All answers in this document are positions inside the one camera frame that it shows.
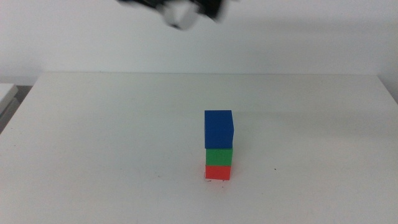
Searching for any blue cube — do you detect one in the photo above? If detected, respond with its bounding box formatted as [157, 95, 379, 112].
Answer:
[204, 110, 234, 149]

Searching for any green cube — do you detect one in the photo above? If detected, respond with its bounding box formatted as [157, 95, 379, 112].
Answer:
[205, 147, 234, 167]

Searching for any red cube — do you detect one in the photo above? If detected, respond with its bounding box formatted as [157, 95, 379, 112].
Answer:
[205, 165, 232, 181]

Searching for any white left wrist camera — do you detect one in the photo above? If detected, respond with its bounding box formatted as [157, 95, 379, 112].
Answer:
[160, 1, 200, 31]

